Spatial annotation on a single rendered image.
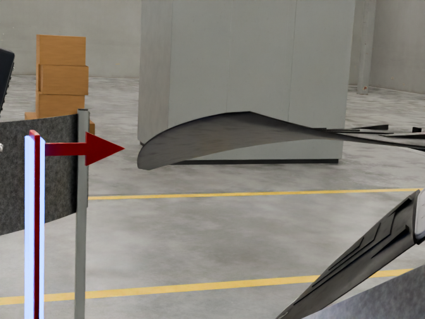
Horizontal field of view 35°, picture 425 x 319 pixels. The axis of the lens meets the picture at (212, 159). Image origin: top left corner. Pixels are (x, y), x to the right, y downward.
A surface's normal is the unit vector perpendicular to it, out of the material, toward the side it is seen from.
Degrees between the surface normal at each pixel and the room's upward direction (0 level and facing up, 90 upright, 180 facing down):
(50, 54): 90
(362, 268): 49
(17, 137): 90
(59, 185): 90
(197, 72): 90
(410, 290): 55
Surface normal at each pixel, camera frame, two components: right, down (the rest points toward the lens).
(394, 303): -0.40, -0.46
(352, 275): -0.71, -0.70
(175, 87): 0.32, 0.18
